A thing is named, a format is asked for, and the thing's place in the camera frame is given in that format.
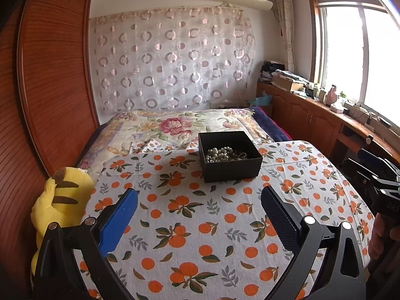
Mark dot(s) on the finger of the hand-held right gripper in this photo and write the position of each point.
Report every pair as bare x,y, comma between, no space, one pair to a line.
362,175
378,162

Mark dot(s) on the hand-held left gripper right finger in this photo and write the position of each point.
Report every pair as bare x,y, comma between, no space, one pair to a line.
281,222

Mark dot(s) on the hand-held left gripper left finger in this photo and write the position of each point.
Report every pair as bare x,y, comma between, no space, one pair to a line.
120,222

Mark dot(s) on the black cardboard box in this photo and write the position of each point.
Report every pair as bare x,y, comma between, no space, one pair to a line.
218,172

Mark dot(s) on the person's right hand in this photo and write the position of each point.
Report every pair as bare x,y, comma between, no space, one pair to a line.
379,237

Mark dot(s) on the yellow plush toy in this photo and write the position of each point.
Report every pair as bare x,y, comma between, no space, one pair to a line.
62,193

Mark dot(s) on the orange print tablecloth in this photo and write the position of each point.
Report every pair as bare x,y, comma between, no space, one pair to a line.
187,225

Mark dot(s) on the wooden cabinet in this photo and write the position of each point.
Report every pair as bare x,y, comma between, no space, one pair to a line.
306,122

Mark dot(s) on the pink figurine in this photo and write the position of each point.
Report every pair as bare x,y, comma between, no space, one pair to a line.
331,95

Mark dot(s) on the floral blanket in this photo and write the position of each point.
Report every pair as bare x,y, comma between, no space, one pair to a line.
156,128

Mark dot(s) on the purple blanket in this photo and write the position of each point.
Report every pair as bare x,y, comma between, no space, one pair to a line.
268,122

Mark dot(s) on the window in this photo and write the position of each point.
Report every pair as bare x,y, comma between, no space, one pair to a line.
359,53

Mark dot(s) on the blue plastic bag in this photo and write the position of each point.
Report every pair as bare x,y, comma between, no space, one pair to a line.
261,100

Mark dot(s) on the pile of books and papers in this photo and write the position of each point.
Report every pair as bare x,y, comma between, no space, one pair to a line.
284,78

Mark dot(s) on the patterned window curtain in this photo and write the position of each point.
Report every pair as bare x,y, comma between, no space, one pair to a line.
286,28

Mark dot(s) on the circle patterned sheer cloth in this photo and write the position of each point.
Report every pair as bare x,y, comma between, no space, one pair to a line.
172,59

